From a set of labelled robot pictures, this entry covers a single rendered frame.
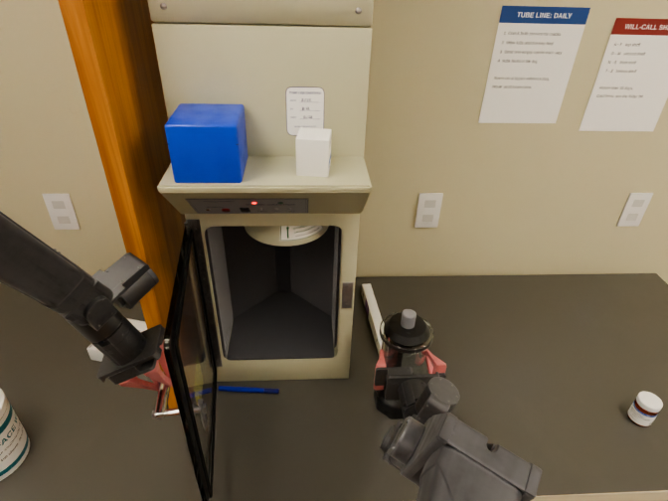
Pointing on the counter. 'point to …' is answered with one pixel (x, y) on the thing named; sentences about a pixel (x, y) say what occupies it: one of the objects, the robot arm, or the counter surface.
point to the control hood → (281, 185)
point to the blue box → (207, 143)
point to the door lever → (163, 405)
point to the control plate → (249, 205)
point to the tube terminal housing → (275, 132)
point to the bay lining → (270, 273)
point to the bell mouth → (291, 235)
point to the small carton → (313, 152)
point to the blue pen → (249, 390)
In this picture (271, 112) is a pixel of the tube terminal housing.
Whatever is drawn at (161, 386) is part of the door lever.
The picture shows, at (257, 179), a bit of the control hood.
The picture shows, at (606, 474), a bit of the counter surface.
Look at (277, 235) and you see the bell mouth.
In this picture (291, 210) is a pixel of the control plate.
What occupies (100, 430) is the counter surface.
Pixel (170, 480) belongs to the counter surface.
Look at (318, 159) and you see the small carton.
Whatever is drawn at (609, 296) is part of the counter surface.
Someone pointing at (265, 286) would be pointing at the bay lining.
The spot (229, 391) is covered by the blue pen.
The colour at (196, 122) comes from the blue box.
